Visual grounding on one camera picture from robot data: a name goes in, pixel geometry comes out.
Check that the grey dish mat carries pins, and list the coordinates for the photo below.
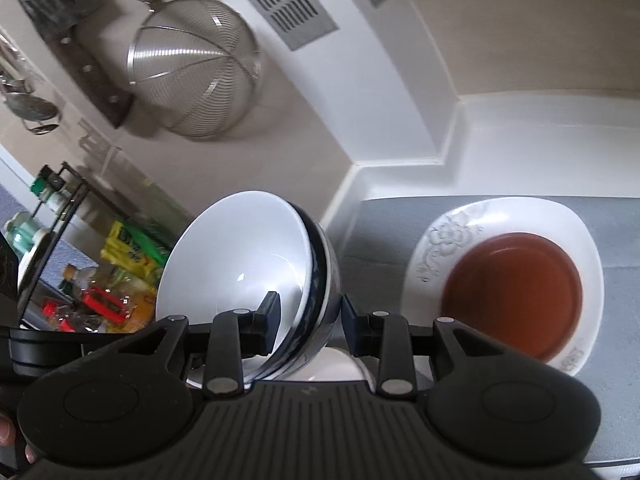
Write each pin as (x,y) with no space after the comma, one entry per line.
(380,240)

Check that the metal ladle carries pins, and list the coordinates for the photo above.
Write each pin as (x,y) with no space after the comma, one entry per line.
(32,107)

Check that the white bowl with blue pattern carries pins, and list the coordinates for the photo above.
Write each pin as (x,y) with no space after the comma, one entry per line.
(235,250)

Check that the clear bottle teal cap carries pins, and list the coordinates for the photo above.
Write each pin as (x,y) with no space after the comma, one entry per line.
(25,232)

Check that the person's left hand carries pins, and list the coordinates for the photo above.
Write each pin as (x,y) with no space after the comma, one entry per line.
(6,429)

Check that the white square floral plate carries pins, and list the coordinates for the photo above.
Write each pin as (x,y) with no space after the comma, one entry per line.
(450,230)

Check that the red label bottle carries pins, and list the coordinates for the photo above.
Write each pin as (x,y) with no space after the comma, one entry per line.
(102,302)

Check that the yellow green snack packet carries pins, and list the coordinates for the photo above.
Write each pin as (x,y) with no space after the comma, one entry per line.
(130,250)

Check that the dark cleaver knife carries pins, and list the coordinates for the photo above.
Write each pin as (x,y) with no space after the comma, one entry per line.
(95,75)

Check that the green cap spice jar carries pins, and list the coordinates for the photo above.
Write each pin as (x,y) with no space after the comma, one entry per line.
(45,185)

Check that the plain white bowl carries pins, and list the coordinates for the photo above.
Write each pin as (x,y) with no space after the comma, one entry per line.
(330,367)

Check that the metal mesh strainer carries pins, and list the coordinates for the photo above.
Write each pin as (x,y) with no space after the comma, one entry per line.
(200,80)

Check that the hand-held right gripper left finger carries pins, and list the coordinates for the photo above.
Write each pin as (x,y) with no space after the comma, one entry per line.
(272,322)

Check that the brown round plate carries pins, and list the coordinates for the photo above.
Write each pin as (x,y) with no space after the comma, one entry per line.
(515,290)

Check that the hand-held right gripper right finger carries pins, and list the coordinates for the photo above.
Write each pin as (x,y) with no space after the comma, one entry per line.
(351,330)

